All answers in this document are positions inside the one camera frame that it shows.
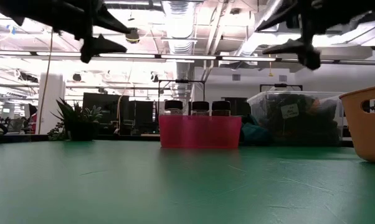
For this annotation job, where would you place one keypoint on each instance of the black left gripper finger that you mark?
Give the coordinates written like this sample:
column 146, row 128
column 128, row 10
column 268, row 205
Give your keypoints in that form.
column 100, row 45
column 109, row 20

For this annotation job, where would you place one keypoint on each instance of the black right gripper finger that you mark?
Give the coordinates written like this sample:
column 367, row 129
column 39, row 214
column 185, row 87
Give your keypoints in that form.
column 299, row 48
column 281, row 15

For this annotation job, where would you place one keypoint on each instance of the black-lid red spice jar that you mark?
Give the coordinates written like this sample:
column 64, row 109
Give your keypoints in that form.
column 221, row 105

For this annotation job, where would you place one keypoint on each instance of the orange plastic basket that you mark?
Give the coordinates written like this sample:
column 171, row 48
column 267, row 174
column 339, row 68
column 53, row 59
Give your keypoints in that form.
column 362, row 140

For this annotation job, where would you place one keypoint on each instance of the black-lid brown spice jar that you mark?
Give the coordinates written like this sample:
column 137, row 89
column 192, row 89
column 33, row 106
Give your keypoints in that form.
column 200, row 105

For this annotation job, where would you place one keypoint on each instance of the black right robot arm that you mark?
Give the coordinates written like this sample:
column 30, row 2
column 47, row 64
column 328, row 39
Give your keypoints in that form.
column 374, row 12

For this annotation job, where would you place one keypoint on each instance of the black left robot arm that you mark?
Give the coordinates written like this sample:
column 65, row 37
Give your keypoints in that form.
column 3, row 7

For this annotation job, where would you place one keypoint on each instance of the large black monitor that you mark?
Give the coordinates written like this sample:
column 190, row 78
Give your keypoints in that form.
column 112, row 105

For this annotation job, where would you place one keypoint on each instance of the small black monitor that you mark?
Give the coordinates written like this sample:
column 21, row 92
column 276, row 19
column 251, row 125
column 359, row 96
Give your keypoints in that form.
column 144, row 112

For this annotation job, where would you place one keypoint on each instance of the clear plastic storage bin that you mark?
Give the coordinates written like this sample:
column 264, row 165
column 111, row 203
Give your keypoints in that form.
column 299, row 130

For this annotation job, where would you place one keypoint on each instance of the succulent plant in black pot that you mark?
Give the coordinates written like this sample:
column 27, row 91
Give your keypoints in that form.
column 81, row 130

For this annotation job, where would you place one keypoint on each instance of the teal cloth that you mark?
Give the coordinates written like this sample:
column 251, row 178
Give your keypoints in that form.
column 253, row 133

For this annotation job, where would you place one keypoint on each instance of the small green leafy plant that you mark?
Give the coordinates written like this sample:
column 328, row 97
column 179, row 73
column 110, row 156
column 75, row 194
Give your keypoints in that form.
column 55, row 133

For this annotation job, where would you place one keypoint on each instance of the person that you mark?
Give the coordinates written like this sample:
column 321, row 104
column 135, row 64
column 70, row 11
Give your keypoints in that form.
column 33, row 124

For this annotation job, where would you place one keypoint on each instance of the pink plastic bin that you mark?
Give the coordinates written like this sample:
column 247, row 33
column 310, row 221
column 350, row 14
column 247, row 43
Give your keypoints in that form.
column 200, row 132

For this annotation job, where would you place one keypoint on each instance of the black overhead frame bar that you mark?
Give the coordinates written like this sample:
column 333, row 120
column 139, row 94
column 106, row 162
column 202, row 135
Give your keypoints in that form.
column 190, row 57

